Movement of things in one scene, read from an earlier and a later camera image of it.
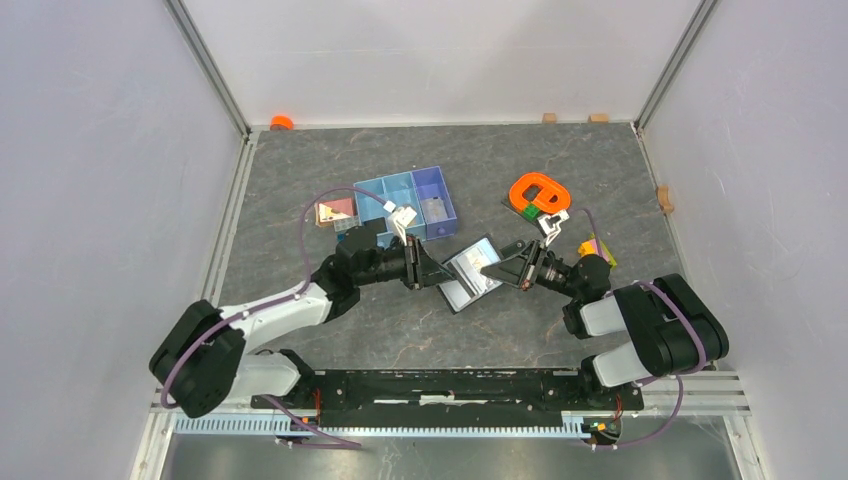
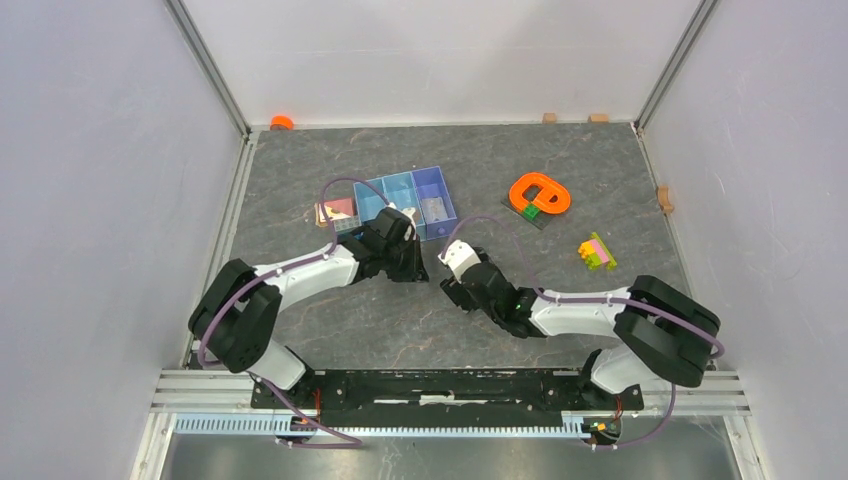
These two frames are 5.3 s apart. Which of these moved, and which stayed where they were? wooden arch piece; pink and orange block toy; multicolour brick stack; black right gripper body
Moved: black right gripper body
Stayed: pink and orange block toy; wooden arch piece; multicolour brick stack
